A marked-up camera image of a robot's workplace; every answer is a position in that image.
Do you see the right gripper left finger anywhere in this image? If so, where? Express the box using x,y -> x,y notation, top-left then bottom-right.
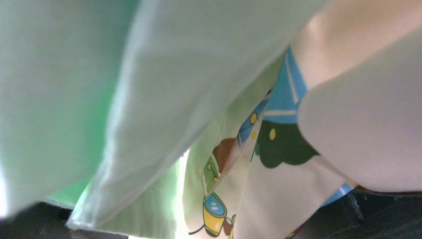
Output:
0,202 -> 128,239

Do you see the patterned white cloth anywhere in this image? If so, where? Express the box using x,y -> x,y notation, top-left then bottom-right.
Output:
0,0 -> 354,239

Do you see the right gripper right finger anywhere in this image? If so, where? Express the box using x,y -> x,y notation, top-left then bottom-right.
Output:
295,188 -> 422,239

